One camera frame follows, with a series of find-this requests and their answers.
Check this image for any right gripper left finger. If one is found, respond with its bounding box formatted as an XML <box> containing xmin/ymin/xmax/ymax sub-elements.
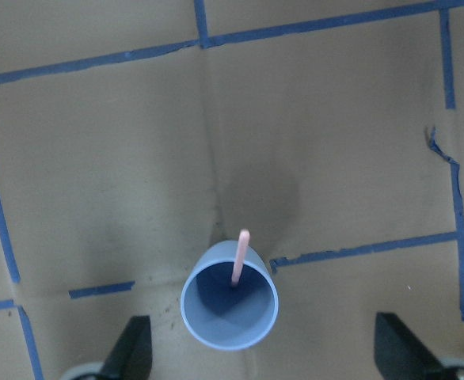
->
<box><xmin>99</xmin><ymin>315</ymin><xmax>153</xmax><ymax>380</ymax></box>

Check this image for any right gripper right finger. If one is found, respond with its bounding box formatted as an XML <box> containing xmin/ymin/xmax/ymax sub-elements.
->
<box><xmin>374</xmin><ymin>312</ymin><xmax>443</xmax><ymax>379</ymax></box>

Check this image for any light blue plastic cup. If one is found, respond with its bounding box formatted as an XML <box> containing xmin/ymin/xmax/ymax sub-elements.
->
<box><xmin>181</xmin><ymin>240</ymin><xmax>279</xmax><ymax>351</ymax></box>

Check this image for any pink chopstick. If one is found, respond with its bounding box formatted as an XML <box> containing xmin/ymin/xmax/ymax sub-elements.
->
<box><xmin>230</xmin><ymin>229</ymin><xmax>250</xmax><ymax>287</ymax></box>

